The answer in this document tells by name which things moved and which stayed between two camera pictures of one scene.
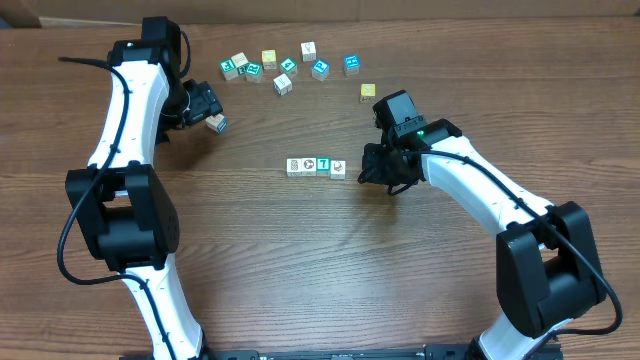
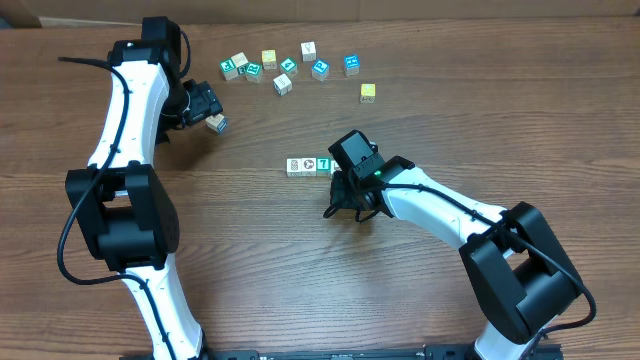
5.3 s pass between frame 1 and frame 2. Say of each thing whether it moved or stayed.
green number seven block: stayed
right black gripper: moved
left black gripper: stayed
